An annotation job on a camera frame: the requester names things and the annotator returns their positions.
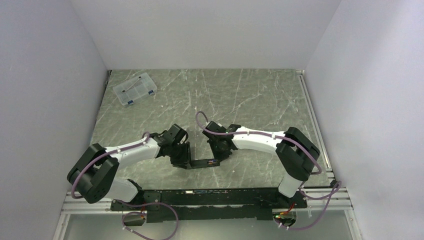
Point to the clear plastic organizer box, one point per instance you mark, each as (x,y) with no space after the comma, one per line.
(135,89)

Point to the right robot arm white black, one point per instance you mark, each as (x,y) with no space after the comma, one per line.
(297,154)

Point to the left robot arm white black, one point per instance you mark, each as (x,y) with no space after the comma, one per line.
(94,176)

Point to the black remote control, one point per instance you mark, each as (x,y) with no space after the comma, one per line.
(200,163)

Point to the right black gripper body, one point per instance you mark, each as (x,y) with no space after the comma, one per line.
(217,151)

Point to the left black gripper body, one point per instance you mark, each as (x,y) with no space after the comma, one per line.
(179,155)

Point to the aluminium side rail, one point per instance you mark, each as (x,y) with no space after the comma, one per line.
(315,124)

